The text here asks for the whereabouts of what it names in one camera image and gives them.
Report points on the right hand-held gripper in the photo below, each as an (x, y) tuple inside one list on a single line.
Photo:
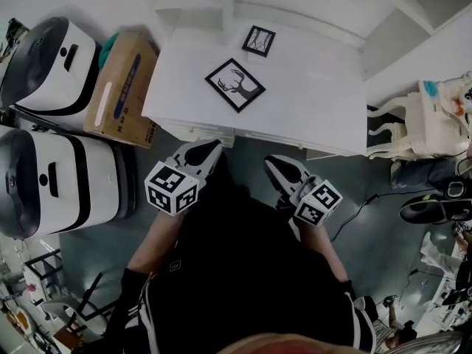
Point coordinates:
[(317, 201)]

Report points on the small teal object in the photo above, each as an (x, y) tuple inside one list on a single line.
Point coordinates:
[(429, 90)]

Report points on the person's right forearm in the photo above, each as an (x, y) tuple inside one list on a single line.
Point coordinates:
[(324, 253)]

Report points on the white cloth bundle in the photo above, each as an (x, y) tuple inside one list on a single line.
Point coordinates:
[(437, 256)]

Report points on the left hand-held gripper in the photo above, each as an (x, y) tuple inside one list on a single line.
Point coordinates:
[(166, 186)]

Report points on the black wheeled machine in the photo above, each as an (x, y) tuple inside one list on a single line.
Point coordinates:
[(424, 208)]

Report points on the person's black clothing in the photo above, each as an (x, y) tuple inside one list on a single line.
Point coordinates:
[(239, 271)]

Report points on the white desk with drawers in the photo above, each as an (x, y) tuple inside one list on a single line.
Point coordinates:
[(313, 105)]

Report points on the person's left forearm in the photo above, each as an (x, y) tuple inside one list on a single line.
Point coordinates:
[(155, 242)]

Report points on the small orange object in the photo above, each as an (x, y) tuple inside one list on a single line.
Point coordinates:
[(461, 107)]

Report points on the white and black mobile robot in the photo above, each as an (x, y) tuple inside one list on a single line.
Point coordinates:
[(48, 76), (85, 183)]

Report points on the brown cardboard box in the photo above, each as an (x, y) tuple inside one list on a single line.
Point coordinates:
[(121, 87)]

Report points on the green round object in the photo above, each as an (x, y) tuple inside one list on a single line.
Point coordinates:
[(107, 50)]

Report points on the white chair with black legs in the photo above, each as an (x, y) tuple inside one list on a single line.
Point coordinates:
[(55, 308)]

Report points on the blue grey cloth bundle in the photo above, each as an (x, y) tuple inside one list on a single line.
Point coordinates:
[(424, 175)]

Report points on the small black branch picture frame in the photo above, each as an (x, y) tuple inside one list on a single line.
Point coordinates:
[(258, 41)]

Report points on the deer picture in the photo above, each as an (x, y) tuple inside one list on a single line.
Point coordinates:
[(243, 90)]

